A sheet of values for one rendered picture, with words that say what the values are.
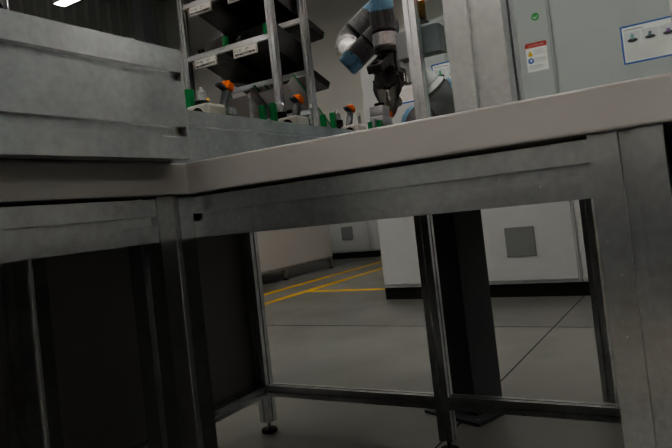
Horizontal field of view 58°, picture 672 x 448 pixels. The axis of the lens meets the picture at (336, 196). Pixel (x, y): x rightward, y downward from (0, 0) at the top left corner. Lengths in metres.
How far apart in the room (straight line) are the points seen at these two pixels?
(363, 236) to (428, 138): 9.39
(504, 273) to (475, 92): 4.34
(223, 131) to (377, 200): 0.47
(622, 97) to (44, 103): 0.39
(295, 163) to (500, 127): 0.18
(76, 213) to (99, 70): 0.12
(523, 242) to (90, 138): 4.36
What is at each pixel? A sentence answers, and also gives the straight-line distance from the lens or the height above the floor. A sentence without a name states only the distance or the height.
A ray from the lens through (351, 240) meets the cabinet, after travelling 9.96.
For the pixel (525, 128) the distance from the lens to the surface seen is 0.44.
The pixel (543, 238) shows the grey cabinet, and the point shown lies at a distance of 4.69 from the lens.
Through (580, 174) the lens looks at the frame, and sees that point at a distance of 0.45.
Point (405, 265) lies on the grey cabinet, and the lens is 5.09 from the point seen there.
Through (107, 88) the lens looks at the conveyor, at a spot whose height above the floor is 0.91.
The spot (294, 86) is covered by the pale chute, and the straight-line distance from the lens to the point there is 1.83.
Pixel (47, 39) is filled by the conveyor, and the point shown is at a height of 0.94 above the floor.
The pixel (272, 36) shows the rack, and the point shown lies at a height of 1.30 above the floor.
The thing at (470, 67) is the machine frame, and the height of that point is 0.90.
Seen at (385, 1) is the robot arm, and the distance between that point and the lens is 1.89.
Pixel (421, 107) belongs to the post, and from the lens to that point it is 1.53.
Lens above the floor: 0.80
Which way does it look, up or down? 1 degrees up
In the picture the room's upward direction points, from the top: 6 degrees counter-clockwise
